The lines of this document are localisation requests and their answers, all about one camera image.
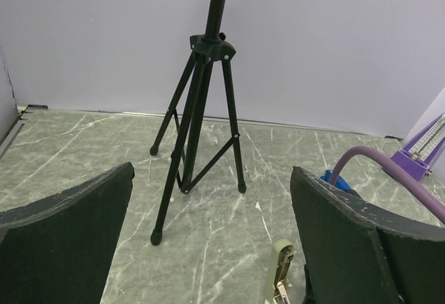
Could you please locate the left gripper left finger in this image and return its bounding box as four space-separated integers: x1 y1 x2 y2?
1 162 135 303

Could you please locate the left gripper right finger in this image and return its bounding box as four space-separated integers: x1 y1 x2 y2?
290 167 444 303

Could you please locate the beige white stapler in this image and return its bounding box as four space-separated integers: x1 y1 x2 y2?
264 239 294 304

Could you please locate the blue black stapler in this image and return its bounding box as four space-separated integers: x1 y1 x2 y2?
321 170 361 198

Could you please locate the purple metronome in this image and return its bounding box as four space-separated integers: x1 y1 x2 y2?
391 114 444 182

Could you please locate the black perforated music stand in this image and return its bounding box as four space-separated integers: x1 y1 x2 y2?
149 0 246 246

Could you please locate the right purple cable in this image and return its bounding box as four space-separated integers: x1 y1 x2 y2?
328 146 445 225

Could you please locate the aluminium rail frame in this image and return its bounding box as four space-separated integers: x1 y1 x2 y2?
0 104 49 158

